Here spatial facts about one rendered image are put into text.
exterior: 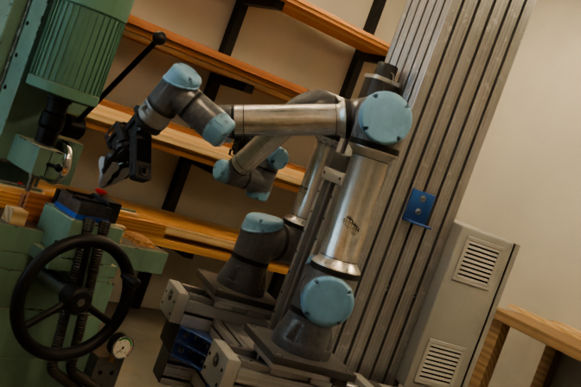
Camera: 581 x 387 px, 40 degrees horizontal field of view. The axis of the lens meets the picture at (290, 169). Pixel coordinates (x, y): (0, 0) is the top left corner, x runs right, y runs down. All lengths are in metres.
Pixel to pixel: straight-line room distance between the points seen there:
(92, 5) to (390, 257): 0.99
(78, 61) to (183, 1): 2.87
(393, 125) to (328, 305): 0.42
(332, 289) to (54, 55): 0.83
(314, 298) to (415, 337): 0.56
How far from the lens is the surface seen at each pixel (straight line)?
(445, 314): 2.27
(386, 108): 1.76
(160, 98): 1.80
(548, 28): 5.28
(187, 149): 4.28
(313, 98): 2.38
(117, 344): 2.08
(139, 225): 2.25
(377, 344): 2.25
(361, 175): 1.77
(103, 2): 1.95
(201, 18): 4.85
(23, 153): 2.05
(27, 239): 1.91
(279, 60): 5.17
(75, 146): 2.26
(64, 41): 1.96
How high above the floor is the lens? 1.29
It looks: 2 degrees down
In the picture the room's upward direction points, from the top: 20 degrees clockwise
